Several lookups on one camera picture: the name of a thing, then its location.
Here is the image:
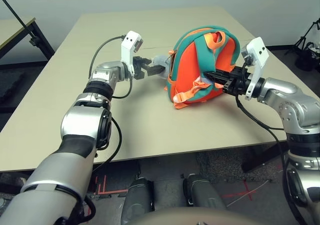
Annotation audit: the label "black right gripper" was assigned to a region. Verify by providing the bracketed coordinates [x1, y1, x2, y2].
[204, 65, 254, 97]

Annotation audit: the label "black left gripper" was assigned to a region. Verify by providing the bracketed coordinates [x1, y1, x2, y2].
[132, 55, 167, 81]

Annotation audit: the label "grey plush zipper toy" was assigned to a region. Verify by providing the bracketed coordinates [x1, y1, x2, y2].
[151, 55, 174, 80]

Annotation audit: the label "orange and teal backpack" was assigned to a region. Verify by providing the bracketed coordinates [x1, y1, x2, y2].
[164, 27, 241, 110]

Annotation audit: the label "black bag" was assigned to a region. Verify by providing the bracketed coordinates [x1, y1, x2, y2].
[294, 42, 320, 72]

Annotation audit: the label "black table foot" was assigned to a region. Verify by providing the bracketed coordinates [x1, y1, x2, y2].
[241, 144, 288, 173]

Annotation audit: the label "black tripod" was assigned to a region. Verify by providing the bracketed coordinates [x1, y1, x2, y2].
[286, 18, 320, 56]

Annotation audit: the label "grey robot right leg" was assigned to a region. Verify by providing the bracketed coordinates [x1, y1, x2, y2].
[182, 173, 227, 211]

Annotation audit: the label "grey robot leg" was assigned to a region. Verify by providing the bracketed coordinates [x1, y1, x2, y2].
[182, 173, 227, 211]
[122, 177, 155, 225]

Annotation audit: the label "grey robot left leg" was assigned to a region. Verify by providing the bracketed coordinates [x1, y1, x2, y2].
[122, 177, 155, 225]

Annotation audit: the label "grey robot torso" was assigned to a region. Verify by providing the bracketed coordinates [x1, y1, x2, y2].
[147, 206, 283, 225]

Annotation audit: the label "black stand pole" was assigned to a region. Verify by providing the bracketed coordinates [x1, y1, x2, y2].
[0, 0, 41, 47]

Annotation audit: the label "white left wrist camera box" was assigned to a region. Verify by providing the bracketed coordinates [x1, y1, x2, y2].
[120, 30, 144, 82]

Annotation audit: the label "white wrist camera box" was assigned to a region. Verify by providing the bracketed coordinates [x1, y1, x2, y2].
[240, 36, 270, 101]
[120, 30, 144, 82]

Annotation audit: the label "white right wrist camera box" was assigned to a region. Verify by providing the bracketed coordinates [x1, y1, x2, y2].
[240, 36, 270, 101]

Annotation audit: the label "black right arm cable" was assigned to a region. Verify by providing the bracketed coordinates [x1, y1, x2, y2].
[234, 94, 305, 225]

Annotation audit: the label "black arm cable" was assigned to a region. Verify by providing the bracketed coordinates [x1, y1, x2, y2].
[234, 94, 305, 225]
[82, 35, 133, 225]

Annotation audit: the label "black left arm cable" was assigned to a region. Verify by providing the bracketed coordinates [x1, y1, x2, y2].
[82, 35, 133, 225]

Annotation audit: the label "beige side table black frame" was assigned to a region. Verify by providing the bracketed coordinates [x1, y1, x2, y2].
[0, 16, 56, 66]

